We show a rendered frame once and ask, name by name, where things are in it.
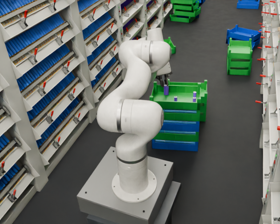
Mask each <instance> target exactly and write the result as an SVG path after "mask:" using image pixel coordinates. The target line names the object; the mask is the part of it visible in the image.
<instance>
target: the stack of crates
mask: <svg viewBox="0 0 280 224"><path fill-rule="evenodd" d="M168 83H169V85H187V86H198V83H193V82H170V81H169V79H168ZM207 94H208V93H207V80H204V83H201V96H200V97H201V101H200V121H204V122H205V121H206V108H207Z"/></svg>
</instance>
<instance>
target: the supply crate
mask: <svg viewBox="0 0 280 224"><path fill-rule="evenodd" d="M153 84H154V87H153V90H152V94H151V96H150V97H149V98H150V101H153V102H156V103H158V104H159V105H160V106H161V108H162V109H177V110H199V111H200V101H201V97H200V96H201V83H198V86H187V85H169V95H164V88H163V87H161V85H157V81H154V83H153ZM193 92H196V102H193ZM175 96H177V101H174V97H175Z"/></svg>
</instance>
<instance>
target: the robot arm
mask: <svg viewBox="0 0 280 224"><path fill-rule="evenodd" d="M147 34H148V36H147V37H143V38H140V39H139V40H127V41H125V42H123V43H122V44H121V45H120V47H119V51H118V54H119V59H120V61H121V63H122V65H123V66H124V67H125V68H126V69H127V72H126V76H125V79H124V81H123V83H122V84H121V85H120V86H119V87H118V88H116V89H115V90H114V91H113V92H111V93H110V94H109V95H108V96H107V97H106V98H104V100H103V101H102V102H101V103H100V105H99V107H98V109H97V116H96V118H97V122H98V124H99V126H100V127H101V128H102V129H104V130H106V131H108V132H120V133H125V134H123V135H121V136H120V137H119V138H118V139H117V140H116V157H117V165H118V173H117V174H116V175H115V176H114V178H113V180H112V190H113V192H114V194H115V195H116V197H117V198H119V199H120V200H122V201H124V202H128V203H138V202H142V201H145V200H147V199H148V198H150V197H151V196H152V195H153V194H154V192H155V190H156V187H157V181H156V177H155V175H154V174H153V173H152V172H151V171H150V170H148V156H147V143H148V142H149V141H150V140H152V139H153V138H154V137H155V136H156V135H157V134H158V133H159V131H160V130H161V128H162V126H163V122H164V111H163V109H162V108H161V106H160V105H159V104H158V103H156V102H153V101H149V100H138V99H139V98H141V97H142V96H143V95H144V94H145V93H146V91H147V89H148V87H149V83H151V82H152V81H153V80H154V79H155V78H156V79H158V80H159V81H160V85H161V87H164V81H165V84H166V85H167V86H168V84H169V83H168V78H169V76H170V75H172V71H171V68H170V64H169V60H170V58H171V55H172V50H171V47H170V46H169V44H168V43H166V42H164V39H163V34H162V30H161V28H154V29H150V30H148V31H147ZM161 75H164V77H165V80H164V81H163V80H162V76H161Z"/></svg>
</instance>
